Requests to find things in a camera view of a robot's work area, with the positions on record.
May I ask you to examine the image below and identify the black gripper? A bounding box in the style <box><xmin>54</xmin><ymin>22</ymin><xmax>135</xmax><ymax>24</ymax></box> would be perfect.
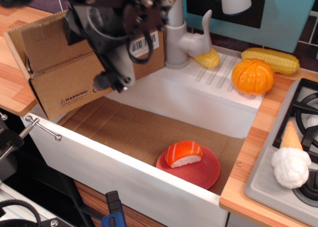
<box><xmin>64</xmin><ymin>5</ymin><xmax>135</xmax><ymax>92</ymax></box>

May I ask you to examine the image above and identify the brown cardboard kitchen set box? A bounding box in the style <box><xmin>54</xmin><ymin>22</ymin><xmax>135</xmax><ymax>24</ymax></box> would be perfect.
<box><xmin>4</xmin><ymin>0</ymin><xmax>176</xmax><ymax>119</ymax></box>

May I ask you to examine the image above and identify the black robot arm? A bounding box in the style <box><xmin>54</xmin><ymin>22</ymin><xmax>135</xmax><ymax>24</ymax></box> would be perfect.
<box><xmin>0</xmin><ymin>0</ymin><xmax>174</xmax><ymax>92</ymax></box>

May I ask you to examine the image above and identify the grey toy faucet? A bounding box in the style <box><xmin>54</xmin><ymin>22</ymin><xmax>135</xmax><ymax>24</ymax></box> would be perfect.
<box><xmin>165</xmin><ymin>0</ymin><xmax>212</xmax><ymax>70</ymax></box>

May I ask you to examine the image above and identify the cardboard sheet sink bottom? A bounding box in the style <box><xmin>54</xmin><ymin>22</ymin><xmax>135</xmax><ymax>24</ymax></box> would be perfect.
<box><xmin>58</xmin><ymin>97</ymin><xmax>244</xmax><ymax>195</ymax></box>

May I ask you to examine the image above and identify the small yellow toy corn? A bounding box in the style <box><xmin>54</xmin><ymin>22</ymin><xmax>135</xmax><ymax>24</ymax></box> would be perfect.
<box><xmin>193</xmin><ymin>48</ymin><xmax>220</xmax><ymax>68</ymax></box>

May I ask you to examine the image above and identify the white toy sink basin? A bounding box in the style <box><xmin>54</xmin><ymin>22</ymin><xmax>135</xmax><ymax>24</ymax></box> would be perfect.
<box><xmin>27</xmin><ymin>47</ymin><xmax>263</xmax><ymax>227</ymax></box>

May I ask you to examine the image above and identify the toy salmon sushi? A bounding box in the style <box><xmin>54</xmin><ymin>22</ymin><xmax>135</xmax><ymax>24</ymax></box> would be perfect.
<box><xmin>164</xmin><ymin>141</ymin><xmax>204</xmax><ymax>168</ymax></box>

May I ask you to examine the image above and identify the blue black bar clamp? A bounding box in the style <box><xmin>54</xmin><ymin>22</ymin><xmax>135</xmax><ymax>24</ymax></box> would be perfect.
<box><xmin>101</xmin><ymin>191</ymin><xmax>127</xmax><ymax>227</ymax></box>

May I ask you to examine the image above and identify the red plastic plate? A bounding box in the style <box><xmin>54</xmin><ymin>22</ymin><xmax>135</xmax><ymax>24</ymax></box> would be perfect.
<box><xmin>156</xmin><ymin>147</ymin><xmax>221</xmax><ymax>190</ymax></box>

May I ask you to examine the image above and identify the orange toy pumpkin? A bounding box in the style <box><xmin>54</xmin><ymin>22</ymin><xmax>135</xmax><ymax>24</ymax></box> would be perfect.
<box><xmin>231</xmin><ymin>59</ymin><xmax>274</xmax><ymax>95</ymax></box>

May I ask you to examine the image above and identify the teal toy microwave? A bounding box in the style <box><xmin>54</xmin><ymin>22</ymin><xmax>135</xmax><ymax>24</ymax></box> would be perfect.
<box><xmin>183</xmin><ymin>0</ymin><xmax>316</xmax><ymax>53</ymax></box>

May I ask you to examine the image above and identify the yellow toy corn cob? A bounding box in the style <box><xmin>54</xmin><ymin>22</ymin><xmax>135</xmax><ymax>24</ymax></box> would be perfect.
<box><xmin>241</xmin><ymin>47</ymin><xmax>300</xmax><ymax>75</ymax></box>

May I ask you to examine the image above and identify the grey toy stove top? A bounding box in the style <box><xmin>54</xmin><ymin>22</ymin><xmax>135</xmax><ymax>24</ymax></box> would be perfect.
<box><xmin>245</xmin><ymin>78</ymin><xmax>318</xmax><ymax>227</ymax></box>

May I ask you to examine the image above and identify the toy ice cream cone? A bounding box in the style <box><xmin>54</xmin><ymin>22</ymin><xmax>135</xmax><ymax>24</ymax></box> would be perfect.
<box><xmin>271</xmin><ymin>121</ymin><xmax>312</xmax><ymax>189</ymax></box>

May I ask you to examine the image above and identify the metal clamp with handle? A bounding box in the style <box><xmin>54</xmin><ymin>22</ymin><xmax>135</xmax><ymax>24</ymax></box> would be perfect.
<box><xmin>0</xmin><ymin>115</ymin><xmax>63</xmax><ymax>182</ymax></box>

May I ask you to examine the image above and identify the black braided cable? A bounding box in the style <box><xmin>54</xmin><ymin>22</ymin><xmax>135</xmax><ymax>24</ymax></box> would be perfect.
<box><xmin>0</xmin><ymin>199</ymin><xmax>42</xmax><ymax>227</ymax></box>

